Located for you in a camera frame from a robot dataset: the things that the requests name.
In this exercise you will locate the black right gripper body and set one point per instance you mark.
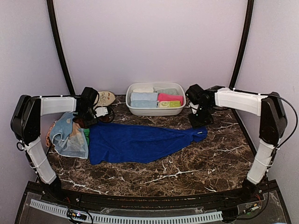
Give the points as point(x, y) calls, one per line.
point(203, 117)

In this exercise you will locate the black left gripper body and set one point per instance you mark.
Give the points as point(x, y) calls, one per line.
point(85, 115)

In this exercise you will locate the royal blue microfiber towel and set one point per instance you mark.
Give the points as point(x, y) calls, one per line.
point(118, 143)

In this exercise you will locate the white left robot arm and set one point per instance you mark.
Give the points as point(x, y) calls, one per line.
point(26, 124)

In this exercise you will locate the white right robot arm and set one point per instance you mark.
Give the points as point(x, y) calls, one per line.
point(268, 108)

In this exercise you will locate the floral ceramic plate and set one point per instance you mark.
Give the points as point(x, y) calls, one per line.
point(105, 98)

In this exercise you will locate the white plastic bin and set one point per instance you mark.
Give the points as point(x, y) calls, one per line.
point(155, 111)

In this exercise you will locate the lime lemon print towel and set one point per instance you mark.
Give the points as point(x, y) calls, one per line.
point(169, 104)

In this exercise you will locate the light blue patterned towel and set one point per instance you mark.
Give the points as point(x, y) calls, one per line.
point(69, 138)

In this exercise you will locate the sage green rolled towel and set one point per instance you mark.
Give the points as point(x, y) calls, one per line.
point(169, 91)

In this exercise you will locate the pink rolled towel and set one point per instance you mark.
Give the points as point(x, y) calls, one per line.
point(168, 97)

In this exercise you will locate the light blue rolled towel rear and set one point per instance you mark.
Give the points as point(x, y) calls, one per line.
point(144, 96)

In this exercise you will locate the light blue rolled towel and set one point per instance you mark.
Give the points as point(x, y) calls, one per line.
point(143, 104)
point(144, 96)

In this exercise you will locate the light blue rolled towel front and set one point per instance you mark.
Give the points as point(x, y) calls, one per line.
point(143, 104)

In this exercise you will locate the white rolled towel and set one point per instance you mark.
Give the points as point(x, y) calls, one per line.
point(144, 90)

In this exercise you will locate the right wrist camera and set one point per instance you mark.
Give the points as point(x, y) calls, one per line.
point(193, 107)

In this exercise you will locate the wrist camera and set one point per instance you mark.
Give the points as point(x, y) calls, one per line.
point(101, 111)
point(193, 107)

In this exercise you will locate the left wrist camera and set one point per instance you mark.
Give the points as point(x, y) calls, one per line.
point(101, 111)

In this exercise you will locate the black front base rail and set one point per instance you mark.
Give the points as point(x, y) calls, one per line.
point(227, 201)

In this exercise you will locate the black right corner post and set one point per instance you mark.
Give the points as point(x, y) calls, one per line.
point(243, 43)

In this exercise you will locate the black corner post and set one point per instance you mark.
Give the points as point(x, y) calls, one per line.
point(58, 44)
point(243, 43)

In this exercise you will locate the white slotted cable duct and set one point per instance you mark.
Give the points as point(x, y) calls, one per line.
point(122, 216)

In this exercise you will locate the black left corner post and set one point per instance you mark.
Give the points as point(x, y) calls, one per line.
point(58, 44)

